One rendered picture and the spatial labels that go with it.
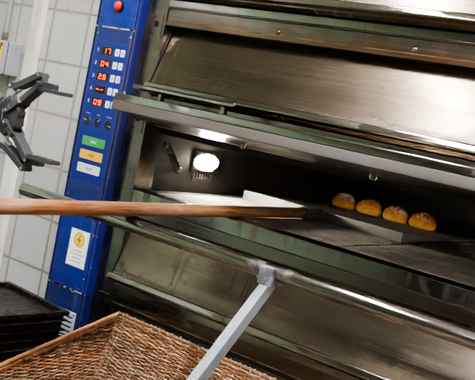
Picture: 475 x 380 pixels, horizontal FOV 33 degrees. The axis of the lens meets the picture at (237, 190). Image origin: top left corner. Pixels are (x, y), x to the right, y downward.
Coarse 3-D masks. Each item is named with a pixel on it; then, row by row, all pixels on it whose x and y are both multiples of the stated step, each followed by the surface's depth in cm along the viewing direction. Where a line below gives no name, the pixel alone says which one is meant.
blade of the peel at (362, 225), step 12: (252, 192) 255; (276, 204) 249; (288, 204) 247; (300, 204) 271; (312, 204) 280; (324, 216) 240; (336, 216) 238; (348, 216) 264; (360, 216) 272; (360, 228) 233; (372, 228) 231; (384, 228) 229; (396, 228) 257; (396, 240) 227; (408, 240) 230; (420, 240) 238; (432, 240) 246; (444, 240) 254
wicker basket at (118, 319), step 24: (120, 312) 218; (72, 336) 206; (96, 336) 213; (120, 336) 216; (144, 336) 211; (168, 336) 207; (24, 360) 195; (48, 360) 201; (72, 360) 208; (96, 360) 215; (120, 360) 213; (144, 360) 209; (192, 360) 202
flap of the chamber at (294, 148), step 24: (144, 120) 212; (168, 120) 195; (192, 120) 191; (264, 144) 181; (288, 144) 176; (312, 144) 173; (336, 168) 189; (360, 168) 172; (384, 168) 163; (408, 168) 160; (456, 192) 164
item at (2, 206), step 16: (0, 208) 142; (16, 208) 145; (32, 208) 148; (48, 208) 152; (64, 208) 155; (80, 208) 158; (96, 208) 162; (112, 208) 166; (128, 208) 170; (144, 208) 174; (160, 208) 178; (176, 208) 183; (192, 208) 188; (208, 208) 193; (224, 208) 199; (240, 208) 205; (256, 208) 211; (272, 208) 218; (288, 208) 225; (304, 208) 233
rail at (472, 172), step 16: (128, 96) 204; (176, 112) 194; (192, 112) 192; (208, 112) 189; (256, 128) 181; (272, 128) 179; (288, 128) 177; (320, 144) 172; (336, 144) 169; (352, 144) 167; (400, 160) 161; (416, 160) 159; (432, 160) 158
